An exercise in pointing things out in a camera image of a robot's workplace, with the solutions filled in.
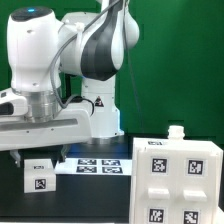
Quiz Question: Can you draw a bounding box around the white cabinet top block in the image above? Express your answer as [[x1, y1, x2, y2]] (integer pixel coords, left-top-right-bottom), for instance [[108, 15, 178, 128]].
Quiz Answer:
[[24, 159, 56, 193]]

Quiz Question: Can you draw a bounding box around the white marker sheet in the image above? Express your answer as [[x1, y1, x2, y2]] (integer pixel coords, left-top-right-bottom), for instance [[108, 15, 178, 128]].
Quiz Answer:
[[55, 158, 132, 176]]

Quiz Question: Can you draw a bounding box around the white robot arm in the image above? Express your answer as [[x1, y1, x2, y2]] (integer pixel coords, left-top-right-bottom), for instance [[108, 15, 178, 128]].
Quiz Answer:
[[0, 0, 139, 156]]

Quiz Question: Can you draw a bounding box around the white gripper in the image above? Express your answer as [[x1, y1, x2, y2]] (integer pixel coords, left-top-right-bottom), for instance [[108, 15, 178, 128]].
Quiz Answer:
[[0, 101, 93, 167]]

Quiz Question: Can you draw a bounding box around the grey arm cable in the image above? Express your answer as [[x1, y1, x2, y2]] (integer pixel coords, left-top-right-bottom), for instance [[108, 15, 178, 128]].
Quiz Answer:
[[49, 0, 124, 118]]

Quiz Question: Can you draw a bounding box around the white cabinet body box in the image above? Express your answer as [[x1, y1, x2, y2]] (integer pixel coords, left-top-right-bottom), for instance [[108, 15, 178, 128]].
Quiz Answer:
[[128, 125, 224, 224]]

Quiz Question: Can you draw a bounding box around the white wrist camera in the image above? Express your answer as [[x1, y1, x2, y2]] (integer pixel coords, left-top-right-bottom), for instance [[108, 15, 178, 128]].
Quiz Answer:
[[0, 88, 28, 117]]

